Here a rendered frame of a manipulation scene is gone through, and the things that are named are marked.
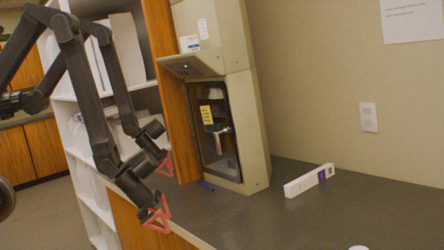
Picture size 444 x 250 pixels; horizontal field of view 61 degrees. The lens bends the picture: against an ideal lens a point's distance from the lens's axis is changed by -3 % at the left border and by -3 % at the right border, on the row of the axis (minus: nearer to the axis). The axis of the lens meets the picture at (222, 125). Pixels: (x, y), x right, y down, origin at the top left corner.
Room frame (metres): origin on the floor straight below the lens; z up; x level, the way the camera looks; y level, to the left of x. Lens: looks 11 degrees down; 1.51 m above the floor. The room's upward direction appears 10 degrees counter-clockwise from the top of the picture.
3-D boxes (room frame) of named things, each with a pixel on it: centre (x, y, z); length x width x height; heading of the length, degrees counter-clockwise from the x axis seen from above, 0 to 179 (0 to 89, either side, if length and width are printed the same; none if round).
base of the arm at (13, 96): (1.49, 0.79, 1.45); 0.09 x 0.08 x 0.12; 4
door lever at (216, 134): (1.41, 0.01, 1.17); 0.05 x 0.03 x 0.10; 122
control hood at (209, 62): (1.49, 0.09, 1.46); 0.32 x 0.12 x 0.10; 32
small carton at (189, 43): (1.45, 0.06, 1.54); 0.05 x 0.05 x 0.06; 33
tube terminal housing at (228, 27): (1.59, -0.07, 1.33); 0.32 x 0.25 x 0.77; 32
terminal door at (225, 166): (1.52, 0.04, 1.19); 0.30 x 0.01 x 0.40; 32
